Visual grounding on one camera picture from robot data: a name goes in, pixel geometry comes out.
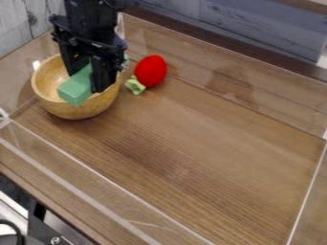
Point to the brown wooden bowl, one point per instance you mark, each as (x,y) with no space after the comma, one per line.
(47,81)

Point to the red toy strawberry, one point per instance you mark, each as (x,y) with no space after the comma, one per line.
(148,74)

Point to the clear acrylic corner bracket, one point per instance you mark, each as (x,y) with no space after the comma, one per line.
(120,27)

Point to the green rectangular block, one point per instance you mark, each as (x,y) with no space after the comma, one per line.
(75,88)

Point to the black metal clamp bracket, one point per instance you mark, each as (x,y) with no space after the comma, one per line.
(39,230)

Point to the clear acrylic front wall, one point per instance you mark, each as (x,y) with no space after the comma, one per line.
(110,215)

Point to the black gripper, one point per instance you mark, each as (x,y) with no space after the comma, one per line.
(84,33)

